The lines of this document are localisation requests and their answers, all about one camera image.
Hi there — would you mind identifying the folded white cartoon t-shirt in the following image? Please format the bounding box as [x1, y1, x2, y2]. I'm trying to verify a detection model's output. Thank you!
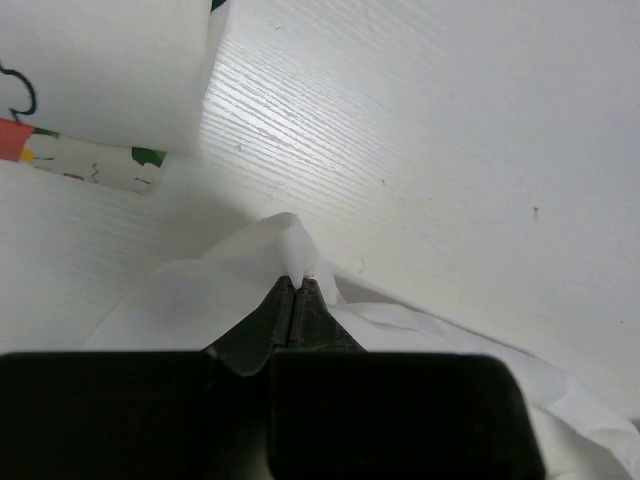
[0, 0, 232, 154]

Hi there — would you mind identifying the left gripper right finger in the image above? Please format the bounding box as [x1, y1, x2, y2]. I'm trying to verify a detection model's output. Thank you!
[269, 280, 546, 479]

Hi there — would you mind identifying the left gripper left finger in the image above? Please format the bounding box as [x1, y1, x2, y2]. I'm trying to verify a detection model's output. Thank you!
[1, 277, 295, 479]

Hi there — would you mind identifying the white red print t-shirt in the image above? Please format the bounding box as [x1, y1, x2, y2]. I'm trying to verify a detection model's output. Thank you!
[85, 213, 639, 479]

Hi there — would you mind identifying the folded colourful cartoon t-shirt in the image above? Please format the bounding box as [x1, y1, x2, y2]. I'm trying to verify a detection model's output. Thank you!
[0, 0, 236, 196]

